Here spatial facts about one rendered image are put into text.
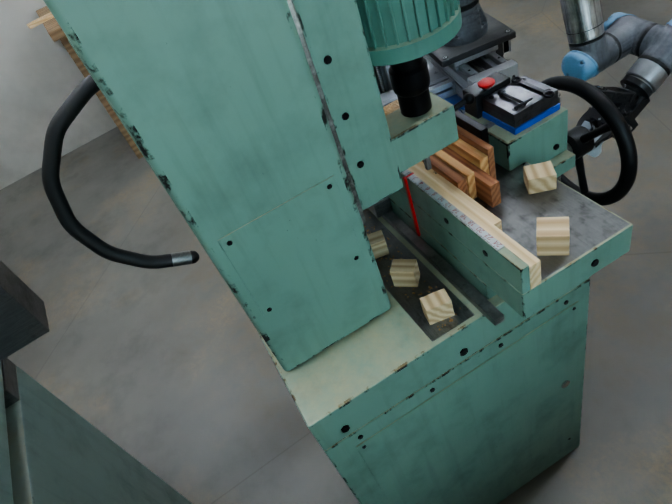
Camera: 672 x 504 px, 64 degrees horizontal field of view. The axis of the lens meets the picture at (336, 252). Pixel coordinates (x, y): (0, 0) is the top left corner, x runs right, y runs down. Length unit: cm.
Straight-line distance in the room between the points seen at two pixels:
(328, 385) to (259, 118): 46
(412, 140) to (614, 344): 117
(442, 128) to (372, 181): 16
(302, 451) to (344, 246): 109
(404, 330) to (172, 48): 58
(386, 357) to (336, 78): 45
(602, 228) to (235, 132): 57
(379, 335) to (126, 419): 143
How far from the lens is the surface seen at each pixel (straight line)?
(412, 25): 76
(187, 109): 64
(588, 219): 93
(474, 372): 103
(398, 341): 92
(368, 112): 78
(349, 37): 73
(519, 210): 95
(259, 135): 67
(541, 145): 105
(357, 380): 90
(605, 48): 140
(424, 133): 90
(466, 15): 164
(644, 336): 190
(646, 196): 233
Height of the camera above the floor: 154
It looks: 43 degrees down
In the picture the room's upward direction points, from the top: 22 degrees counter-clockwise
